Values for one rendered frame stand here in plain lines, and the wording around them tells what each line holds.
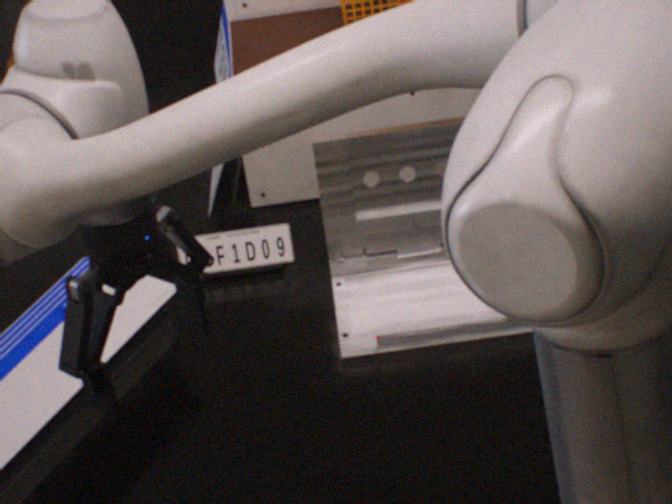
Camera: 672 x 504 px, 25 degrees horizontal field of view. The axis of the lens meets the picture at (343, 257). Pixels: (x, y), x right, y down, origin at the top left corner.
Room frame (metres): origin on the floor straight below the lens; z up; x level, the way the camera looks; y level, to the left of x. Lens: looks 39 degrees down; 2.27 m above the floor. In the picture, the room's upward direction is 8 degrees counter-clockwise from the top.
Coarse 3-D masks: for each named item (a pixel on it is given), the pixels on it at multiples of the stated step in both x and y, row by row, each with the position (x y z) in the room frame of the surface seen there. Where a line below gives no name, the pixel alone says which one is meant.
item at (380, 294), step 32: (352, 256) 1.63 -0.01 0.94; (384, 256) 1.62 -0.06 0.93; (416, 256) 1.63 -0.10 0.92; (352, 288) 1.58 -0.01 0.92; (384, 288) 1.57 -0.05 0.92; (416, 288) 1.56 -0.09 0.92; (448, 288) 1.55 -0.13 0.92; (352, 320) 1.51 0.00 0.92; (384, 320) 1.50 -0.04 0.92; (416, 320) 1.49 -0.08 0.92; (448, 320) 1.49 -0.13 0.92; (480, 320) 1.48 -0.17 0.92; (352, 352) 1.45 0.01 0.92; (384, 352) 1.44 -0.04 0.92; (416, 352) 1.44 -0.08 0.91; (448, 352) 1.44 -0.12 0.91
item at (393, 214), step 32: (384, 128) 1.68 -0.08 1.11; (416, 128) 1.66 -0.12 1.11; (448, 128) 1.66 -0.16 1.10; (320, 160) 1.65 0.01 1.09; (352, 160) 1.66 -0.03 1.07; (384, 160) 1.66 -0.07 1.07; (416, 160) 1.66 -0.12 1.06; (448, 160) 1.66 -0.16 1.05; (320, 192) 1.64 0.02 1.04; (352, 192) 1.64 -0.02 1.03; (384, 192) 1.65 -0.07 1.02; (416, 192) 1.65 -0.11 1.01; (352, 224) 1.63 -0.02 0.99; (384, 224) 1.63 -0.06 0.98; (416, 224) 1.63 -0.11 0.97
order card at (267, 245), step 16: (288, 224) 1.69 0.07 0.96; (208, 240) 1.68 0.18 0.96; (224, 240) 1.68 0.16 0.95; (240, 240) 1.68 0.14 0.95; (256, 240) 1.68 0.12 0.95; (272, 240) 1.68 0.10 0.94; (288, 240) 1.68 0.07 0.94; (224, 256) 1.67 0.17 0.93; (240, 256) 1.67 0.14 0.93; (256, 256) 1.67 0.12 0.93; (272, 256) 1.67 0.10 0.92; (288, 256) 1.67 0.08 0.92; (208, 272) 1.66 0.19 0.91
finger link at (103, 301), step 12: (132, 264) 1.12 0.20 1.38; (120, 276) 1.11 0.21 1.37; (132, 276) 1.12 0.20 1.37; (96, 288) 1.12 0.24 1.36; (120, 288) 1.11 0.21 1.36; (96, 300) 1.11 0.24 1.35; (108, 300) 1.10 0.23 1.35; (120, 300) 1.10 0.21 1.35; (96, 312) 1.10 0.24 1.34; (108, 312) 1.10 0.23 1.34; (96, 324) 1.09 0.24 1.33; (108, 324) 1.09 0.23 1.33; (96, 336) 1.09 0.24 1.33; (96, 348) 1.08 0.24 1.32; (96, 360) 1.08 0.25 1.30
